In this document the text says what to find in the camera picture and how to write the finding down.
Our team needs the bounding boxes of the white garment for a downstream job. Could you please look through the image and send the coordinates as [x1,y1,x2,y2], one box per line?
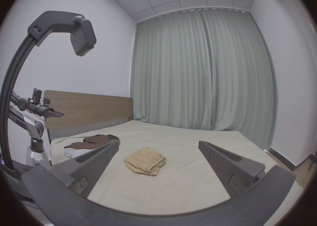
[64,147,94,158]

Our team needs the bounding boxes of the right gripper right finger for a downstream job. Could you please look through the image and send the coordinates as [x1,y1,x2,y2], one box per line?
[198,140,266,194]

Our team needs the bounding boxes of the brown garment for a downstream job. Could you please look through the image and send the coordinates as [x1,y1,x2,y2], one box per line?
[64,134,110,151]

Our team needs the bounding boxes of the bed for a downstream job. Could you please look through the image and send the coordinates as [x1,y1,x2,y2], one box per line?
[44,90,304,207]

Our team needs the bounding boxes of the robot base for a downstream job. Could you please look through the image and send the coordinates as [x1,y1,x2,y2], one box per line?
[0,143,51,207]

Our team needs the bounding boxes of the tan shorts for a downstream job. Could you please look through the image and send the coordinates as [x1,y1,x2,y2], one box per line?
[124,146,167,176]

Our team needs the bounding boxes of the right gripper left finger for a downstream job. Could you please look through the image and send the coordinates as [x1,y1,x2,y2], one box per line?
[51,142,120,197]

